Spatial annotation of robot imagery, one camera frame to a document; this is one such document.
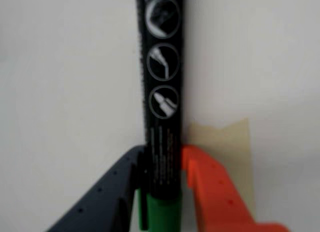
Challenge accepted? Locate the green marker with black barrel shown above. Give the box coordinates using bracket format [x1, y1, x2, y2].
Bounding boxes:
[134, 0, 185, 232]

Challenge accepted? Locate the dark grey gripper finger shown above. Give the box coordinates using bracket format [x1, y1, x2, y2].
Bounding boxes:
[46, 145, 147, 232]

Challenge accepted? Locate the long beige masking tape strip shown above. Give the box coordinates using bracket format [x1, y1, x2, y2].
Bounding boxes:
[187, 118, 257, 222]

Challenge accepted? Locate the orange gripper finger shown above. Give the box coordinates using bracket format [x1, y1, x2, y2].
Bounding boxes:
[180, 144, 291, 232]

